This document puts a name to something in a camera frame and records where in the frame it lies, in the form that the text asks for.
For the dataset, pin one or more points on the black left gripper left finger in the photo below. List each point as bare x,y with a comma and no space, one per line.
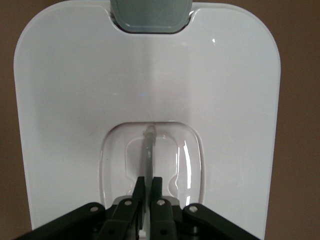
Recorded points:
138,190

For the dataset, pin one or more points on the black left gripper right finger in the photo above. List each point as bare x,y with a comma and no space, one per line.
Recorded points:
157,190

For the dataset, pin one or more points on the white box lid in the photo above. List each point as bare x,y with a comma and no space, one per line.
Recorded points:
75,100

